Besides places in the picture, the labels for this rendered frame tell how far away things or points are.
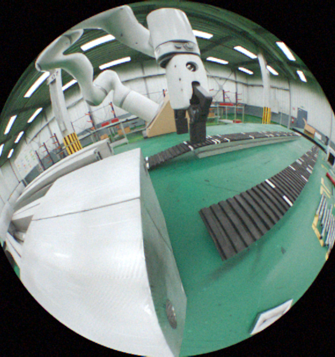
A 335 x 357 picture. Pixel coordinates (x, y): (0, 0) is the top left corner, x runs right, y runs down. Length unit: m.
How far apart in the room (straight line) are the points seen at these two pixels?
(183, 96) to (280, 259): 0.25
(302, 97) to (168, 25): 11.17
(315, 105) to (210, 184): 11.07
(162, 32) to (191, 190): 0.28
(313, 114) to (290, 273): 10.95
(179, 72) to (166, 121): 0.35
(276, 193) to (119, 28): 0.42
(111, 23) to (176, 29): 0.15
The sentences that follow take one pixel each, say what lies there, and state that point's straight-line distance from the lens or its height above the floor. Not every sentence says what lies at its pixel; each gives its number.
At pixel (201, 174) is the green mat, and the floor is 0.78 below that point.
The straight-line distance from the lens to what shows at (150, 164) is 0.23.
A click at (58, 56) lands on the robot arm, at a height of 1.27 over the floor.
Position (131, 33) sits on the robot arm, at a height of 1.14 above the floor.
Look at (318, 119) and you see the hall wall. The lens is 10.99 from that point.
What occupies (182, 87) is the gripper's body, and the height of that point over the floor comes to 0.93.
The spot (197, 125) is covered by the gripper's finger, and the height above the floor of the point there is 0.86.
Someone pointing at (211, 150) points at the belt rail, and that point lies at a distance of 0.27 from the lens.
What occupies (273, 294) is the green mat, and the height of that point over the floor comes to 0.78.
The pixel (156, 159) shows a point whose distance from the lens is 0.23.
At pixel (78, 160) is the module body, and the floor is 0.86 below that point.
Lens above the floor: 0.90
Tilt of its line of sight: 38 degrees down
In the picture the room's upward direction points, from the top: 12 degrees counter-clockwise
